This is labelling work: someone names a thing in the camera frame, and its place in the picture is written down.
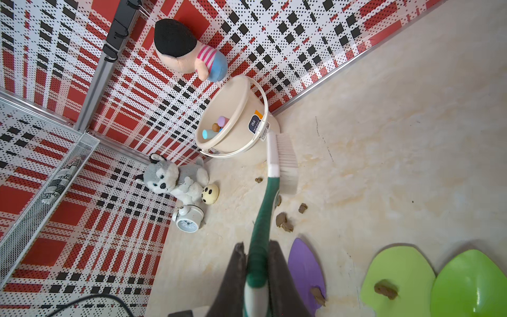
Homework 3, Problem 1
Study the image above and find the purple square trowel pink handle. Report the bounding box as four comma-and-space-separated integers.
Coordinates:
217, 116, 229, 128

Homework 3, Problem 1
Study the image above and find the soil lump on pointed trowel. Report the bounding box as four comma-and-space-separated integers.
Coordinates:
310, 287, 326, 306

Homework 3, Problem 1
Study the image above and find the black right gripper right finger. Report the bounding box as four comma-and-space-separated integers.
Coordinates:
268, 240, 310, 317

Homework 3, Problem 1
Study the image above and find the black hook rail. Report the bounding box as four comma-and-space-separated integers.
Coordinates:
102, 0, 144, 63

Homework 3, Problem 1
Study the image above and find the light blue hand trowel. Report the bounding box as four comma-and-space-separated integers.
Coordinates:
202, 129, 219, 140

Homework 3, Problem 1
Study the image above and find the panda face squishy ball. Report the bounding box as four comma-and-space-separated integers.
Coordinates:
201, 184, 219, 205

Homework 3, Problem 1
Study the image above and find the grey white husky plush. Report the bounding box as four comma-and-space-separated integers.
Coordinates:
135, 153, 209, 206

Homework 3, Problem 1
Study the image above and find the white alarm clock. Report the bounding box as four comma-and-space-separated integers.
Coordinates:
172, 205, 205, 233

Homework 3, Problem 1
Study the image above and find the light green trowel wooden handle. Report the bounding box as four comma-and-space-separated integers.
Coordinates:
360, 245, 436, 316

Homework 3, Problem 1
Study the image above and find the purple pointed trowel row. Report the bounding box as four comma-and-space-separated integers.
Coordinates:
288, 238, 327, 316

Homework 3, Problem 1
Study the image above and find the doll with black hat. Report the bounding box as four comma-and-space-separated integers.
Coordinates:
154, 18, 228, 83

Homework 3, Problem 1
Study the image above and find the beige plastic bucket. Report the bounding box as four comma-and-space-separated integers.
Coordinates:
195, 75, 281, 165

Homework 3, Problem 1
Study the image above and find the soil lump on light green trowel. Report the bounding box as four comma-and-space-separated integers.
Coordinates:
374, 279, 398, 301

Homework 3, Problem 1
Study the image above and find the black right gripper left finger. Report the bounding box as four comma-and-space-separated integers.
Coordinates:
206, 243, 247, 316

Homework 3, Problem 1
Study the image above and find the white brush green handle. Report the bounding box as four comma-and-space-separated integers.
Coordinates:
243, 132, 298, 316

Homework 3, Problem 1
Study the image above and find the green trowel yellow handle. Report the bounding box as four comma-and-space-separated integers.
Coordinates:
430, 250, 506, 316

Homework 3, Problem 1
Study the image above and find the can in shelf basket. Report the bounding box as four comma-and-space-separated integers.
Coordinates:
41, 157, 82, 205

